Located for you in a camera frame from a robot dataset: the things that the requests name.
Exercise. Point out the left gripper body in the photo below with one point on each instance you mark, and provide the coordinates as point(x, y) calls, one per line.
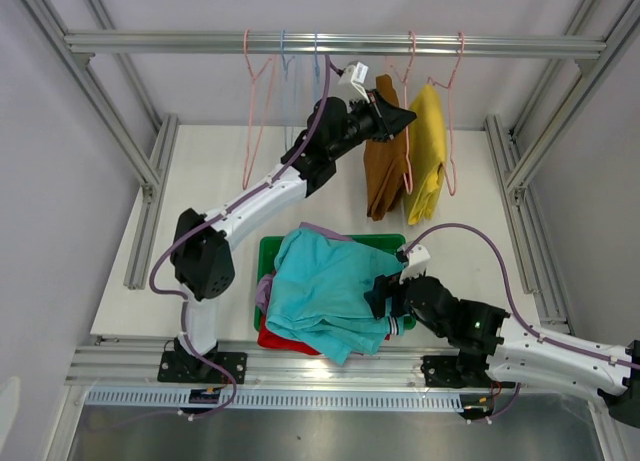
point(366, 122)

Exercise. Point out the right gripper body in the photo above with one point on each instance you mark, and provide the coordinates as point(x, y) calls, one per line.
point(387, 287)

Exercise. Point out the brown trousers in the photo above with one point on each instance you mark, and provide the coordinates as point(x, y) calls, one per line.
point(385, 167)

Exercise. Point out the pink hanger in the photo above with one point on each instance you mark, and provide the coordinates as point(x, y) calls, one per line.
point(450, 170)
point(403, 80)
point(255, 130)

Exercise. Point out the teal trousers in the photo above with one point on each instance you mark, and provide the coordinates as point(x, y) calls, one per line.
point(318, 295)

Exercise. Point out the blue hanger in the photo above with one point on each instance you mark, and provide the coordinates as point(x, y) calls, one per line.
point(316, 70)
point(289, 92)

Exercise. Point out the purple trousers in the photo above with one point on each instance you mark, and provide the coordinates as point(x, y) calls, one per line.
point(263, 291)

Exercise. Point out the red trousers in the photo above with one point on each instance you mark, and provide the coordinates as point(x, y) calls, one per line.
point(285, 343)

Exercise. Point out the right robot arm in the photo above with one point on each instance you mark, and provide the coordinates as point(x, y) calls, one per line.
point(496, 348)

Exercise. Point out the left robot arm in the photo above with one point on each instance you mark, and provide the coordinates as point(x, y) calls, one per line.
point(203, 262)

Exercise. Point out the yellow trousers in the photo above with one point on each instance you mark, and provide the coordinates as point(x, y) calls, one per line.
point(427, 154)

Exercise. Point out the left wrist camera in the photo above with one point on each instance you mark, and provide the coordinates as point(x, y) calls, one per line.
point(351, 83)

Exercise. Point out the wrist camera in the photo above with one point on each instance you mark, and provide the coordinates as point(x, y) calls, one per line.
point(415, 260)
point(351, 83)

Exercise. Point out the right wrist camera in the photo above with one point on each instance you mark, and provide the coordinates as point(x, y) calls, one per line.
point(415, 260)

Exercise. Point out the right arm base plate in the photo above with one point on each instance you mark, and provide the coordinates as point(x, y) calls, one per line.
point(456, 371)

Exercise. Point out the white slotted cable duct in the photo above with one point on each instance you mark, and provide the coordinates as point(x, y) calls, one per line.
point(275, 399)

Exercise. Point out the aluminium right frame posts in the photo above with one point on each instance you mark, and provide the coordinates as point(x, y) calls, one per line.
point(559, 96)

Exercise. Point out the aluminium frame posts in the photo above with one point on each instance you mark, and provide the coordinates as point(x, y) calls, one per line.
point(559, 96)
point(151, 171)

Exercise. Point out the aluminium hanging rail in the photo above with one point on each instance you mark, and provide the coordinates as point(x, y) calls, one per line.
point(265, 42)

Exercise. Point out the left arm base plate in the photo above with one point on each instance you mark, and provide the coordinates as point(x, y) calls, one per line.
point(182, 368)

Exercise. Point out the aluminium front frame rail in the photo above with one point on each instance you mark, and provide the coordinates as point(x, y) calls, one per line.
point(135, 362)

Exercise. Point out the aluminium left frame posts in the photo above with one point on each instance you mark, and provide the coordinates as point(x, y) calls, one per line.
point(151, 171)

